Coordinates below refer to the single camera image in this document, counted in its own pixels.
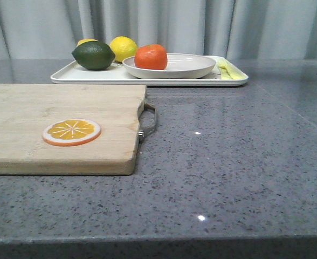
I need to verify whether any beige round plate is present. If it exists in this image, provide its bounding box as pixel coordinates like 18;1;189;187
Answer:
122;53;216;79

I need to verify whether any orange mandarin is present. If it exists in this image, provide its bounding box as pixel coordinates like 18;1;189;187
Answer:
134;44;168;70

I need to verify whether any white bear tray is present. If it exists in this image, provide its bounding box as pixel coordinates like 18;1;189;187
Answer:
51;56;249;87

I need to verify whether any orange slice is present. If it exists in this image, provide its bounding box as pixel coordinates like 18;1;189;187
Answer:
42;119;101;147

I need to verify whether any yellow lemon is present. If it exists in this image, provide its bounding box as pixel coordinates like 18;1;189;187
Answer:
76;38;97;46
109;36;138;63

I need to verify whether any yellow plastic fork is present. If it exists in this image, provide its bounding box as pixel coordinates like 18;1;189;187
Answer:
217;58;248;80

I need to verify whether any green lime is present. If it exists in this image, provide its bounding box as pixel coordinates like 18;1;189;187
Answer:
72;41;115;71

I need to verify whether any wooden cutting board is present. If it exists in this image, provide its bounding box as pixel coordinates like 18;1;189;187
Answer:
0;84;146;175

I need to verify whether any grey curtain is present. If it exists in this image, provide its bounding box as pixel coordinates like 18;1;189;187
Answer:
0;1;317;59

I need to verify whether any metal cutting board handle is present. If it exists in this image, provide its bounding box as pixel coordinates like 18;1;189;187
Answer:
137;103;158;143

